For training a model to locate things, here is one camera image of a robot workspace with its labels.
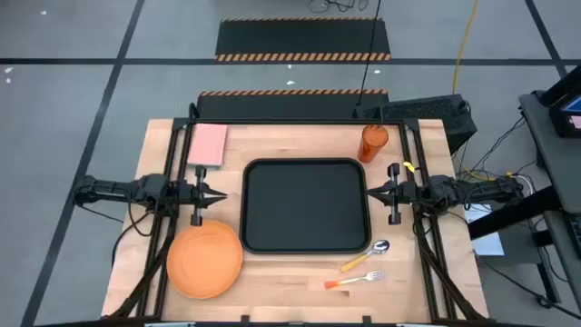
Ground black metal table frame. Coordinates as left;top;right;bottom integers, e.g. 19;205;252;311
102;116;489;324

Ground straight black cable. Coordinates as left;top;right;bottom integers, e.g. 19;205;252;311
356;0;382;106

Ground white paper sheet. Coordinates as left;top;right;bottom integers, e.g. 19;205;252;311
463;203;505;257

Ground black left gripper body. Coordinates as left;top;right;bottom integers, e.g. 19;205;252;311
177;165;206;227

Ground yellow floor cable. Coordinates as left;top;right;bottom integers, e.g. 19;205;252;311
452;0;481;95

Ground black perforated computer case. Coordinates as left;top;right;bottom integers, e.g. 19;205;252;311
352;94;478;154

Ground black floor cable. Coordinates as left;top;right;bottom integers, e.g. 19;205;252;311
111;211;153;269

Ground pink notebook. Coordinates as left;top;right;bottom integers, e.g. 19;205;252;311
186;123;229;170

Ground large black hazard-striped ramp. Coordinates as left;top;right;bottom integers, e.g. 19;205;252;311
214;16;392;63

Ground orange round plate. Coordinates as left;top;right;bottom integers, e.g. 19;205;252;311
165;219;244;301

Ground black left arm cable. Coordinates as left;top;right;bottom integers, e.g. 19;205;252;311
128;199;158;238

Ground black monitor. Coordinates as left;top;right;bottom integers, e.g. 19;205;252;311
539;65;581;139

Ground fork with orange handle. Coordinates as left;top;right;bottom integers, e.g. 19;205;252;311
323;270;387;291

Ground orange translucent cup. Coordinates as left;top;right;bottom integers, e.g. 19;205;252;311
357;124;390;164

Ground grey side desk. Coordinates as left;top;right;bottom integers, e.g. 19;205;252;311
518;90;581;214

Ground coiled black cable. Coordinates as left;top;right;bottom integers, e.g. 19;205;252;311
308;0;369;14

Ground black desk leg beam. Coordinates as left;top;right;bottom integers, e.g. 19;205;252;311
467;185;562;241

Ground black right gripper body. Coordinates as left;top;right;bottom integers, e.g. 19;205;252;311
389;163;421;226

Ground black plastic tray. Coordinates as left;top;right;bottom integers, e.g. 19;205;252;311
239;157;372;254

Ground spoon with yellow handle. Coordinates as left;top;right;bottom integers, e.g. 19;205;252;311
340;239;391;273

